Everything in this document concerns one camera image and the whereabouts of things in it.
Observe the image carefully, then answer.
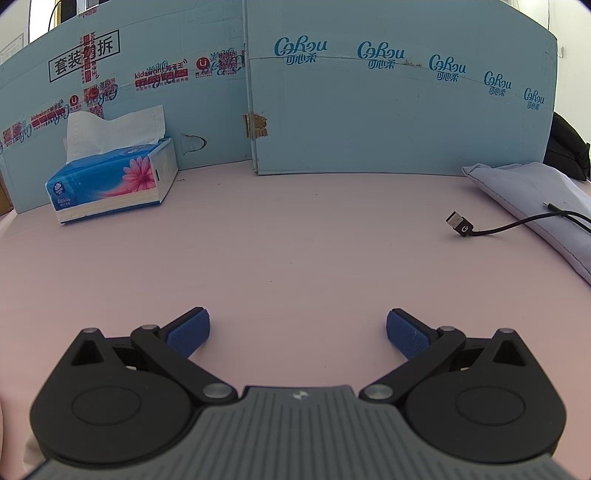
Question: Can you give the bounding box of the black bag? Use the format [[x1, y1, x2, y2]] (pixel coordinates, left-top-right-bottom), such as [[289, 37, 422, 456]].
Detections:
[[542, 112, 591, 182]]

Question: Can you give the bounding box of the black USB cable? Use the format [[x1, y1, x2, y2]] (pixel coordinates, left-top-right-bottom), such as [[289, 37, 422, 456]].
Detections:
[[444, 202, 591, 238]]

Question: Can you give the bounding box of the white wall notice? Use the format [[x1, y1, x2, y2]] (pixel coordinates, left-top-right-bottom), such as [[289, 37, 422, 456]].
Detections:
[[0, 31, 25, 56]]

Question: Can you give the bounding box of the lavender pillow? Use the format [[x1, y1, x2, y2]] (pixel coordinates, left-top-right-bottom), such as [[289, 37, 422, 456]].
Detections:
[[462, 161, 591, 284]]

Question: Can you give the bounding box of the blue tissue pack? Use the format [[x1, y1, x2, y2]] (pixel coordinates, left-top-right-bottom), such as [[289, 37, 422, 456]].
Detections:
[[45, 104, 179, 225]]

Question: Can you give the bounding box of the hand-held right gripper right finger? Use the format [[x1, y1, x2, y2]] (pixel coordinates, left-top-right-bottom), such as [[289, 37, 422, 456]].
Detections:
[[358, 308, 539, 407]]

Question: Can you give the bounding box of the white cloth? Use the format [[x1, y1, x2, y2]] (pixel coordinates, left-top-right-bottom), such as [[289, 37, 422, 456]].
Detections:
[[23, 434, 48, 472]]

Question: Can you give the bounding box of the blue cardboard panel red print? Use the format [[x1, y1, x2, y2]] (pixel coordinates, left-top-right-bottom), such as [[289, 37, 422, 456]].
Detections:
[[0, 0, 252, 214]]

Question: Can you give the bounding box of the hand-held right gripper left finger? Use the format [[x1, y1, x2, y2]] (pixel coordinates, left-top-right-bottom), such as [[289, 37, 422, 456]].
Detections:
[[58, 306, 240, 408]]

